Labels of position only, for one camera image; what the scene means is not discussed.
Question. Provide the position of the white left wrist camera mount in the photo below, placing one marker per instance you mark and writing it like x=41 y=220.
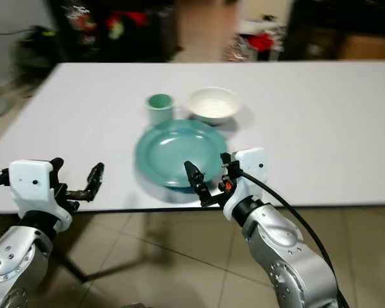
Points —
x=32 y=186

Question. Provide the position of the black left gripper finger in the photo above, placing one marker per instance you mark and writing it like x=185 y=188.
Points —
x=96 y=177

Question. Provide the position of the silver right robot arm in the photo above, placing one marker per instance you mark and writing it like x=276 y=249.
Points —
x=282 y=250

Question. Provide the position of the black bag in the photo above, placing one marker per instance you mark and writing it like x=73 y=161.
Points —
x=35 y=58

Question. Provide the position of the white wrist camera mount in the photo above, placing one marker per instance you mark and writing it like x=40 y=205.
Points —
x=32 y=186
x=253 y=168

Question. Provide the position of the teal cup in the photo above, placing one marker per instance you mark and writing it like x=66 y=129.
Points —
x=159 y=110

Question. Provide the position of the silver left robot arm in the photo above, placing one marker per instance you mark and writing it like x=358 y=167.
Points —
x=13 y=263

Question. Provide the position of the teal plate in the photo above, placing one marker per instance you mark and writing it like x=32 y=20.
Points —
x=173 y=151

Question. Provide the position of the white bowl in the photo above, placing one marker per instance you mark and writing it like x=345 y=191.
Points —
x=213 y=106

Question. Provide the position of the white table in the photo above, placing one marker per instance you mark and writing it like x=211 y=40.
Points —
x=314 y=128

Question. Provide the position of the red toy on shelf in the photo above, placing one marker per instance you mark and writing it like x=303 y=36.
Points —
x=122 y=24

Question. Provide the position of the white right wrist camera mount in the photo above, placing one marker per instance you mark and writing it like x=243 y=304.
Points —
x=253 y=168

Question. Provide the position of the dark cabinet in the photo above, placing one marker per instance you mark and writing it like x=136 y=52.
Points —
x=314 y=25

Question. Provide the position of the brown cardboard box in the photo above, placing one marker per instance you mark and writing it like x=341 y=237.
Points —
x=369 y=48

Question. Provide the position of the black table leg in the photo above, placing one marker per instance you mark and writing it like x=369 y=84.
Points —
x=74 y=268

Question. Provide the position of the black shelf cabinet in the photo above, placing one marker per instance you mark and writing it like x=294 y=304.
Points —
x=154 y=45

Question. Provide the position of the red packet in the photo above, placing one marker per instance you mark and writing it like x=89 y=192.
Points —
x=261 y=42

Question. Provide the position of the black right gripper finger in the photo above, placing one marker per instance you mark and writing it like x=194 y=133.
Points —
x=196 y=179
x=228 y=163

